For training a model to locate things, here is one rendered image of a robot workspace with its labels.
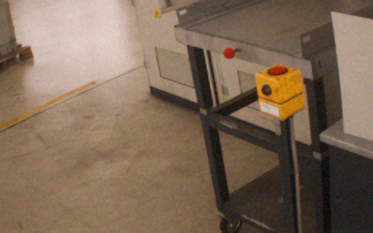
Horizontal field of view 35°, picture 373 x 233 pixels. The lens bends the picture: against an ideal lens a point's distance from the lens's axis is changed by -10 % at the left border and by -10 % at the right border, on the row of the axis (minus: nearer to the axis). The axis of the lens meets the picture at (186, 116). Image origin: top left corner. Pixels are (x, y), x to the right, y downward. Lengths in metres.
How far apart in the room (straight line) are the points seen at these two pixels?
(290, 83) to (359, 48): 0.21
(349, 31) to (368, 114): 0.20
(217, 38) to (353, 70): 0.67
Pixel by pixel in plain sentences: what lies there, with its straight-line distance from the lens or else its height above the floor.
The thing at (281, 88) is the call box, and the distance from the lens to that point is 1.45.
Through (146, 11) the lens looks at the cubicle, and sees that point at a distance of 3.59.
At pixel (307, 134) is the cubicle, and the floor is 0.12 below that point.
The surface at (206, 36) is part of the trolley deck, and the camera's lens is 2.00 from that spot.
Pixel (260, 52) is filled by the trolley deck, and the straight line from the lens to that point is 1.82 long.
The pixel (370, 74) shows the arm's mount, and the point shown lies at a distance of 1.38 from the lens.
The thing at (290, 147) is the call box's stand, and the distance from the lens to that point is 1.56.
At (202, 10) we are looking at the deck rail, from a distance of 2.15.
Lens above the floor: 1.45
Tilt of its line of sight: 24 degrees down
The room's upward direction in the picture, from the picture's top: 11 degrees counter-clockwise
